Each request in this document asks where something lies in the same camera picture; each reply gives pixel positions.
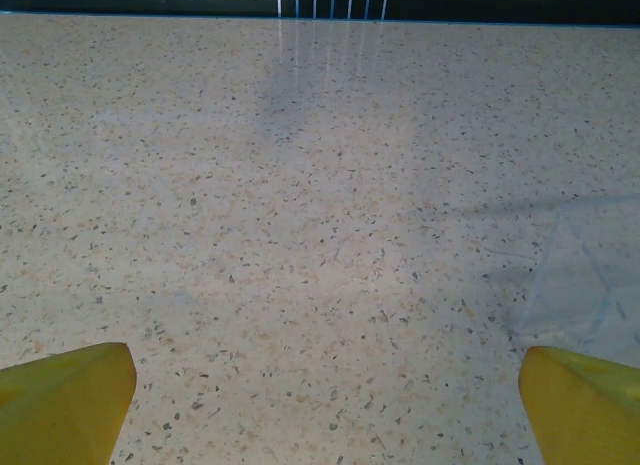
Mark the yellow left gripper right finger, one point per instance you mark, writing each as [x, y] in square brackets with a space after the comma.
[585, 415]

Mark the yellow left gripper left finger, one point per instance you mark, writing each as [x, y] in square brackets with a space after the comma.
[60, 410]

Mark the clear acrylic box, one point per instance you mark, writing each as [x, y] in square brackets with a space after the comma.
[575, 285]

